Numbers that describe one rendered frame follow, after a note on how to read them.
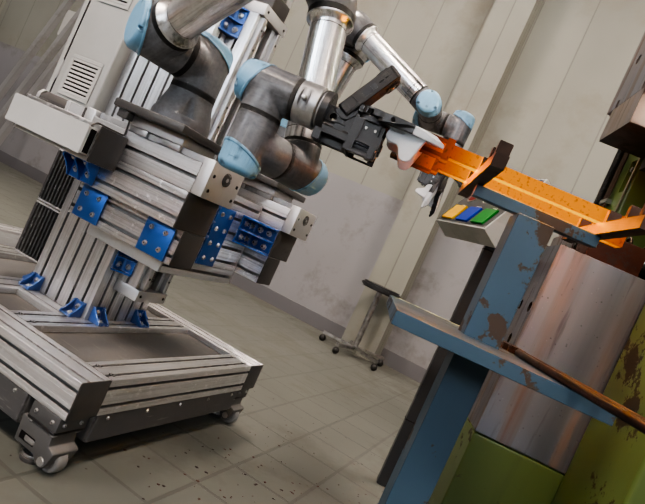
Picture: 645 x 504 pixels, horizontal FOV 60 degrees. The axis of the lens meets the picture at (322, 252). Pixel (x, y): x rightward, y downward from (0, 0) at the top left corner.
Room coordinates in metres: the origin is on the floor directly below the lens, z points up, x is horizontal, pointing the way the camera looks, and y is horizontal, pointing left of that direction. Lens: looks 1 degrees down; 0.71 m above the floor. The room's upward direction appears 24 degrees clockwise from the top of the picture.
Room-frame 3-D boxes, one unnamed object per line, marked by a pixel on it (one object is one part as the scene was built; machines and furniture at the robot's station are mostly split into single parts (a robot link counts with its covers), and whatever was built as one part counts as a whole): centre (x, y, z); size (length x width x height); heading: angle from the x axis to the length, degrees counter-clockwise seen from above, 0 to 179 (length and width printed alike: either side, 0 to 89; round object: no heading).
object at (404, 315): (0.91, -0.29, 0.66); 0.40 x 0.30 x 0.02; 174
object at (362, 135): (0.95, 0.04, 0.90); 0.12 x 0.08 x 0.09; 83
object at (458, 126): (1.86, -0.24, 1.23); 0.09 x 0.08 x 0.11; 76
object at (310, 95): (0.95, 0.12, 0.91); 0.08 x 0.05 x 0.08; 173
